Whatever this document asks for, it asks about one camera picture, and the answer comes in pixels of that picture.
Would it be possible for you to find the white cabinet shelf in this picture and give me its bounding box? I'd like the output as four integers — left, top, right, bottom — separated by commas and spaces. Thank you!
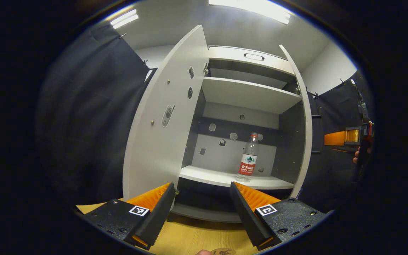
202, 77, 302, 114
179, 165, 295, 190

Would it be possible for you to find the white cabinet door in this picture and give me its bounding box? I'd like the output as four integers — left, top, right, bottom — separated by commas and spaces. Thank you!
278, 44, 313, 199
123, 25, 210, 200

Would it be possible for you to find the short ceiling light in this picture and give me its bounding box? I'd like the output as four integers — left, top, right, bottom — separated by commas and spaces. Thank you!
110, 9, 139, 29

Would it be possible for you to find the black door handle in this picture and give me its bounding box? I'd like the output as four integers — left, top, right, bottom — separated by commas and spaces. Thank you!
311, 113, 323, 155

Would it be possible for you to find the clear red label water bottle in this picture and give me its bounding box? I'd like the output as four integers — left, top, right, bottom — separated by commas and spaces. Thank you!
237, 132, 259, 183

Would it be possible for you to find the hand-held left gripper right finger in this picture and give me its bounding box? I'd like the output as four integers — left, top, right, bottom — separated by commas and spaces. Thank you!
229, 181, 327, 251

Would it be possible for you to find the white cabinet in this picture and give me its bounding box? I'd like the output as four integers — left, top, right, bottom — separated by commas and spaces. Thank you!
170, 45, 307, 223

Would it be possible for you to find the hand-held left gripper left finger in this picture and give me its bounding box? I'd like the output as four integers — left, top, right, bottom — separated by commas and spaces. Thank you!
80, 182, 176, 250

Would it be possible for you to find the long ceiling light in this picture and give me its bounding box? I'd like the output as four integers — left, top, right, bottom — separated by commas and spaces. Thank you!
208, 0, 291, 25

